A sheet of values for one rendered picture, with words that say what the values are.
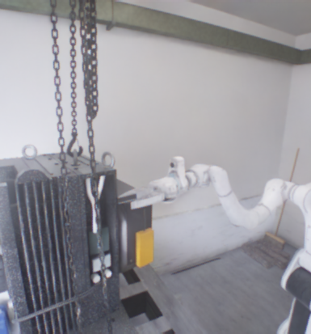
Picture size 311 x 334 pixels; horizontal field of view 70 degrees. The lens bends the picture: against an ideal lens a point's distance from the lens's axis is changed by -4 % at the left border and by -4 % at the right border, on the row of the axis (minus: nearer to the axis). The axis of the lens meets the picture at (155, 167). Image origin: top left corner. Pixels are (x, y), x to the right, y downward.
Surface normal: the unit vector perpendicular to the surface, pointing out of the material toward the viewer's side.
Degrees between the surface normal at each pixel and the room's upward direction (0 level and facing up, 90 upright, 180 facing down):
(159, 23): 90
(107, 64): 90
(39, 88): 90
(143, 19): 90
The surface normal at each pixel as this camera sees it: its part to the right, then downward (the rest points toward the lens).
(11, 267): 0.61, 0.20
